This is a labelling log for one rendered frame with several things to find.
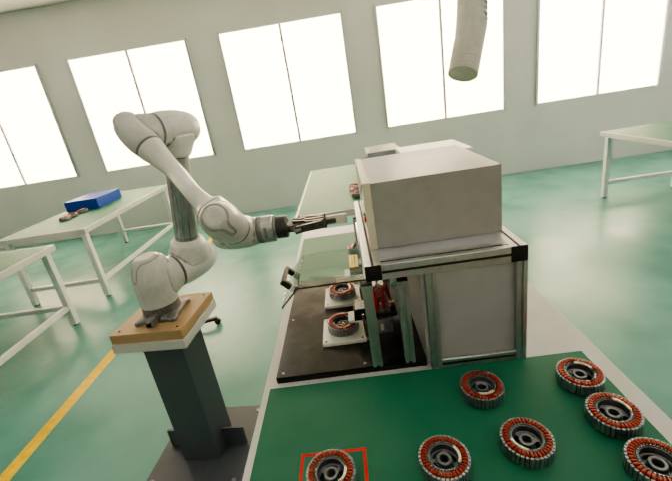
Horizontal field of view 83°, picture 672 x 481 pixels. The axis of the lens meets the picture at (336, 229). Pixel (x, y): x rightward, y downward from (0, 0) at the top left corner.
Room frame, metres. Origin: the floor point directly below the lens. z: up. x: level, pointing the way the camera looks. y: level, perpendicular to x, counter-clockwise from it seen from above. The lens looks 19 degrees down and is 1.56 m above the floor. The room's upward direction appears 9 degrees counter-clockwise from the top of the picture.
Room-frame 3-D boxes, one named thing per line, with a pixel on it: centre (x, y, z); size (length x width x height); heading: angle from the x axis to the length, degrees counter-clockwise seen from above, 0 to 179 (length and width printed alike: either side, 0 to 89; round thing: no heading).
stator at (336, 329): (1.16, 0.03, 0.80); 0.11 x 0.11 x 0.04
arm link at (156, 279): (1.50, 0.80, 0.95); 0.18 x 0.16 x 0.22; 147
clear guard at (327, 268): (1.09, 0.03, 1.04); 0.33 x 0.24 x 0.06; 87
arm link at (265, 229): (1.20, 0.22, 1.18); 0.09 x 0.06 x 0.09; 177
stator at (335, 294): (1.40, 0.02, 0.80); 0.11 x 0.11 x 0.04
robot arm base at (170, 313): (1.47, 0.81, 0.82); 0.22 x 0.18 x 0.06; 177
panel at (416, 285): (1.26, -0.23, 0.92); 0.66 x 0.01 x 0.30; 177
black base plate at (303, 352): (1.28, 0.01, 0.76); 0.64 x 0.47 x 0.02; 177
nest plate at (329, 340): (1.16, 0.03, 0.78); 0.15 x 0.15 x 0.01; 87
